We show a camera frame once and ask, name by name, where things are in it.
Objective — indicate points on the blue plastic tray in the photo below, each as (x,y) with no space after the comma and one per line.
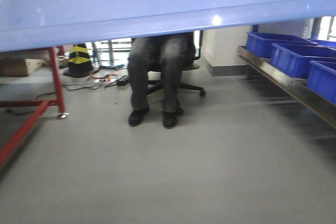
(28,24)

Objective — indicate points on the steel roller shelf rack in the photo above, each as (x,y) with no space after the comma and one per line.
(316,103)

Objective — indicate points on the seated person in jeans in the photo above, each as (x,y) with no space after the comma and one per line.
(159,60)

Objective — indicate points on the black office chair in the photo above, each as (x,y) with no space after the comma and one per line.
(189,77)

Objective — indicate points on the yellow black traffic cone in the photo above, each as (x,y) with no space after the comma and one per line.
(79,62)

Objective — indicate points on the blue storage bin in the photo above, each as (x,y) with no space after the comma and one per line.
(294,60)
(261,43)
(321,79)

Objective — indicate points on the red metal table frame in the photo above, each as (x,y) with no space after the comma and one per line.
(10,148)

